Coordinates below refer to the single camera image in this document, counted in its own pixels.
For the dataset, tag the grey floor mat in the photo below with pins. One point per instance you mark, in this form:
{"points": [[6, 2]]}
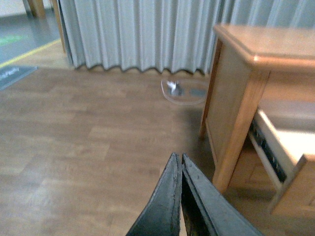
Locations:
{"points": [[13, 73]]}

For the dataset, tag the wooden table leg in background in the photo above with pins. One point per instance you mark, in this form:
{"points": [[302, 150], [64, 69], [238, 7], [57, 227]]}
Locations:
{"points": [[38, 10]]}

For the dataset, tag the transparent floor plate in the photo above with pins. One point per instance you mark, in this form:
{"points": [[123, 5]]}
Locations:
{"points": [[194, 92]]}

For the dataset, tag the wooden nightstand cabinet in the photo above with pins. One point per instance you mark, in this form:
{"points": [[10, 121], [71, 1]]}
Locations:
{"points": [[251, 64]]}

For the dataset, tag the wooden drawer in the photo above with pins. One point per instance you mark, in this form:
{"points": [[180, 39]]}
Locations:
{"points": [[285, 144]]}

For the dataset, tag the light blue curtain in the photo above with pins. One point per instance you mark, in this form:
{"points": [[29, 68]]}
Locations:
{"points": [[168, 35]]}

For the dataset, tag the grey floor socket with plug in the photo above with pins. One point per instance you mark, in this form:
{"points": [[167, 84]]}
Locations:
{"points": [[174, 88]]}

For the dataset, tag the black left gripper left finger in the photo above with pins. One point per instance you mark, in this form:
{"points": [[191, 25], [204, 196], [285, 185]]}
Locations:
{"points": [[161, 215]]}

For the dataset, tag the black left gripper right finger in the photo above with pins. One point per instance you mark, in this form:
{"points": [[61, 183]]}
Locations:
{"points": [[206, 212]]}

